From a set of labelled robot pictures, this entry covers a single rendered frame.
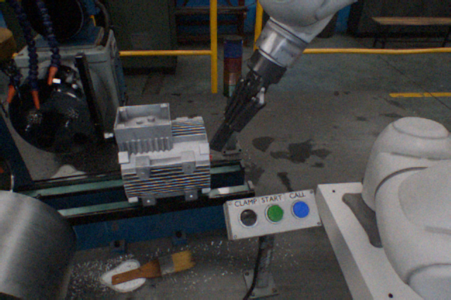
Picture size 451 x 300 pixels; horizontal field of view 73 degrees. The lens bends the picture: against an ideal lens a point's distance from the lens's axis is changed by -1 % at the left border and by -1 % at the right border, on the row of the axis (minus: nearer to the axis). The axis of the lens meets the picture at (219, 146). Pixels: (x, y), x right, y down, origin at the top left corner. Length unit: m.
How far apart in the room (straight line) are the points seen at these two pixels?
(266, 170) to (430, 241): 0.64
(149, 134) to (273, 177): 0.52
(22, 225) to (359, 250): 0.68
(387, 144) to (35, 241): 0.68
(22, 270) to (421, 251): 0.57
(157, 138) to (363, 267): 0.53
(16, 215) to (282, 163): 0.84
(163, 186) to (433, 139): 0.57
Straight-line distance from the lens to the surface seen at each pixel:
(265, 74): 0.61
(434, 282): 0.59
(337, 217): 0.87
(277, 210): 0.57
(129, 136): 0.69
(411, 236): 0.58
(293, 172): 1.09
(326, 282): 0.84
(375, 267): 0.79
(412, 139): 0.72
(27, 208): 0.57
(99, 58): 1.13
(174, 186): 0.73
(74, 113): 0.94
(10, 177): 0.94
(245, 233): 0.56
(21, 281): 0.51
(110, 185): 0.89
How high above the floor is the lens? 1.49
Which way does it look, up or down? 36 degrees down
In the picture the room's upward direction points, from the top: straight up
